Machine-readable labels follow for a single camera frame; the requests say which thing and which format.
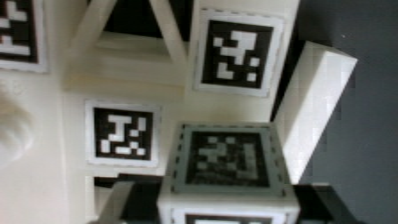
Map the white chair back frame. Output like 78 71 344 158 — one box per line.
0 0 300 224

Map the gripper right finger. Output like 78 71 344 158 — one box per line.
293 184 362 224

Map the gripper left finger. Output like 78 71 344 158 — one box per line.
88 182 134 224

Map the white chair leg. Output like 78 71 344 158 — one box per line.
273 42 357 184
158 122 300 224

